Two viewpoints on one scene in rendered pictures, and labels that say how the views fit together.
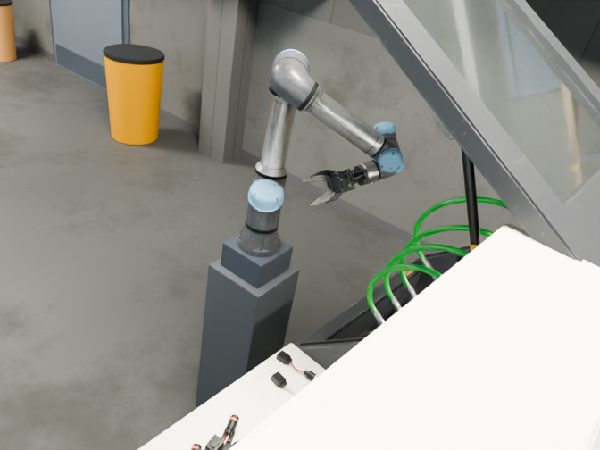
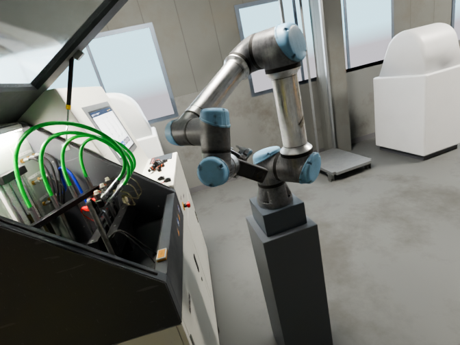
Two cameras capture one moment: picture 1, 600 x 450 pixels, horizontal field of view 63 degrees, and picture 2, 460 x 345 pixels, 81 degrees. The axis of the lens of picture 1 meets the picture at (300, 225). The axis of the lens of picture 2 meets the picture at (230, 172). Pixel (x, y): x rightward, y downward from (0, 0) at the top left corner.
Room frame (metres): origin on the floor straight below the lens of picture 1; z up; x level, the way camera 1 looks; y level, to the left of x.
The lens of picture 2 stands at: (2.13, -0.66, 1.45)
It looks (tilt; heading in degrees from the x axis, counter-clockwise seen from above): 20 degrees down; 140
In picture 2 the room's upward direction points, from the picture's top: 14 degrees counter-clockwise
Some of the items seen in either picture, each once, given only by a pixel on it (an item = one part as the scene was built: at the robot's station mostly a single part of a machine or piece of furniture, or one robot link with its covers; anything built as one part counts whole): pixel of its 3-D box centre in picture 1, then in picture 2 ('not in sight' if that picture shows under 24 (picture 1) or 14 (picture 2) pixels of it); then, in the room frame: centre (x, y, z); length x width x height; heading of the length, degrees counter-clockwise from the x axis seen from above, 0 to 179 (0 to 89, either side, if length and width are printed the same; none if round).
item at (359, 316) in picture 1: (364, 318); (172, 239); (1.20, -0.26, 0.87); 0.62 x 0.04 x 0.16; 144
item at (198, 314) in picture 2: not in sight; (202, 315); (1.21, -0.25, 0.44); 0.65 x 0.02 x 0.68; 144
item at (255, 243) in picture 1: (260, 233); (272, 189); (1.44, 0.13, 0.95); 0.15 x 0.15 x 0.10
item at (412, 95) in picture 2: not in sight; (415, 92); (1.23, 3.25, 0.72); 0.78 x 0.64 x 1.43; 148
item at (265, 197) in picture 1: (264, 204); (270, 164); (1.45, 0.13, 1.07); 0.13 x 0.12 x 0.14; 4
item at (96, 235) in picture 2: not in sight; (118, 233); (0.97, -0.38, 0.91); 0.34 x 0.10 x 0.15; 144
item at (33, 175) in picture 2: not in sight; (40, 178); (0.72, -0.53, 1.20); 0.13 x 0.03 x 0.31; 144
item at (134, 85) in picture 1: (135, 95); not in sight; (3.99, 1.60, 0.37); 0.48 x 0.47 x 0.74; 149
